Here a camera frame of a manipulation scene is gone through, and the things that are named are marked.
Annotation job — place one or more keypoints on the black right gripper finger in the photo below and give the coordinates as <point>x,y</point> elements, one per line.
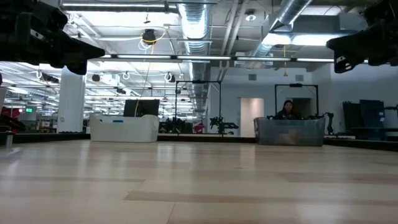
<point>353,59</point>
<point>354,42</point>

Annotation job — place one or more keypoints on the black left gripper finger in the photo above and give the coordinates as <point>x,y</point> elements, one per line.
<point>78,68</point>
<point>74,49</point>

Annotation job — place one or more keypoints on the black background robot arm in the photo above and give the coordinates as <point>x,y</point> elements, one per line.
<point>224,125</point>
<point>328,123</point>

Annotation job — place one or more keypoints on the white structural column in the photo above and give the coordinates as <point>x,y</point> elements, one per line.
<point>71,102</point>

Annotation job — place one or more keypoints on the dark storage cabinet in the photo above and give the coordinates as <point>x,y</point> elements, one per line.
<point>370,115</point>

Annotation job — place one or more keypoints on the green exit sign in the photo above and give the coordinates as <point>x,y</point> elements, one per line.
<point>29,110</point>

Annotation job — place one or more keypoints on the overhead LED light bar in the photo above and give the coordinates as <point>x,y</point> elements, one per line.
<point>143,57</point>

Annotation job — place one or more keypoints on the yellow hanging pendant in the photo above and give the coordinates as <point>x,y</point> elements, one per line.
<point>285,73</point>

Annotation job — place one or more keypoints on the black monitor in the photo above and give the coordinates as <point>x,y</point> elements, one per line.
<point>141,108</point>

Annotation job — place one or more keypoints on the white plastic bin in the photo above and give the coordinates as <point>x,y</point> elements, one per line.
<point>124,130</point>

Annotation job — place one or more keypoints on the person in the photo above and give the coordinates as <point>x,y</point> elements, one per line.
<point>287,113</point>

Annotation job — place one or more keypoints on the smoky grey translucent bin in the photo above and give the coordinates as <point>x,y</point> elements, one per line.
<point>289,133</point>

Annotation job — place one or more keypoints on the small silver cylinder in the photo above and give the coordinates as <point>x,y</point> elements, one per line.
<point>9,138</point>

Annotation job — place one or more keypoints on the black background equipment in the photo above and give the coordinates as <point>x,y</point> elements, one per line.
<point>172,126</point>

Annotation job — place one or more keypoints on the white door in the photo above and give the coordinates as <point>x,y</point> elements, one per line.
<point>252,116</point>

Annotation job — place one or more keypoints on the black gantry frame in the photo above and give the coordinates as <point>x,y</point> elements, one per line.
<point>198,81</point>
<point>295,85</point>

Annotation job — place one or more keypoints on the silver ventilation duct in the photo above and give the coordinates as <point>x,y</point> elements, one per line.
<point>196,31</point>
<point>286,15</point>

